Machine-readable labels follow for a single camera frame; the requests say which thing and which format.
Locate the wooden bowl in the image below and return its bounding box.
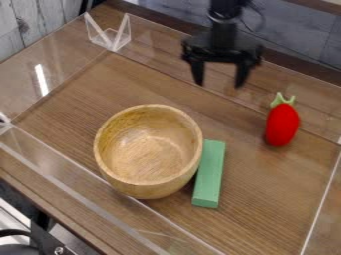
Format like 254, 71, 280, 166
93, 104, 203, 199

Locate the green rectangular block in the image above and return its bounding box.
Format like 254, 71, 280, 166
191, 139, 225, 208

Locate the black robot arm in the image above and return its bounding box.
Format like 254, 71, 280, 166
180, 0, 263, 89

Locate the red plush fruit green stem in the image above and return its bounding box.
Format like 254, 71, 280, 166
264, 92, 299, 146

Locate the black metal stand bracket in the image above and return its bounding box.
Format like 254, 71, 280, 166
30, 222, 77, 255

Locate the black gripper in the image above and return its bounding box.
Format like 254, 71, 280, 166
180, 31, 263, 88

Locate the black cable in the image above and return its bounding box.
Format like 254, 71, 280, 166
0, 228, 33, 239

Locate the clear acrylic corner bracket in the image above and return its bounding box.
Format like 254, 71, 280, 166
84, 12, 131, 52

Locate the clear acrylic tray wall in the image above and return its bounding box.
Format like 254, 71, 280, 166
0, 15, 341, 255

